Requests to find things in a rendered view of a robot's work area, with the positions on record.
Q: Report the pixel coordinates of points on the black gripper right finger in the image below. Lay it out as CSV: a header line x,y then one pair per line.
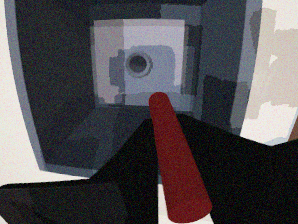
x,y
244,179

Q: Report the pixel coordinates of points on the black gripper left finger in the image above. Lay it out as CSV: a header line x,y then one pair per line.
x,y
124,191

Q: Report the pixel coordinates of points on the dark red peg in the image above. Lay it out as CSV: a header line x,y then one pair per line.
x,y
185,195

